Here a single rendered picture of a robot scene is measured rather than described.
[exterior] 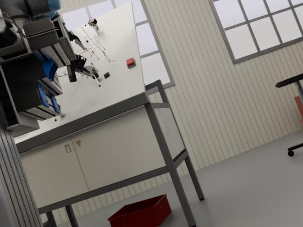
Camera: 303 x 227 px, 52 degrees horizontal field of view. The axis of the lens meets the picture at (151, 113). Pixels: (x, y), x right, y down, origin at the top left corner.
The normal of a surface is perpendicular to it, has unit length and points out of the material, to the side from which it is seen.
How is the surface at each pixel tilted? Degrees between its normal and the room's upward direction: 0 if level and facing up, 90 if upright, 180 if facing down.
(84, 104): 53
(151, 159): 90
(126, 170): 90
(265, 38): 90
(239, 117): 90
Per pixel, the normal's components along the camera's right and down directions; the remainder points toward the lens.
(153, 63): 0.11, -0.11
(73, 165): -0.25, 0.03
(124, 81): -0.41, -0.54
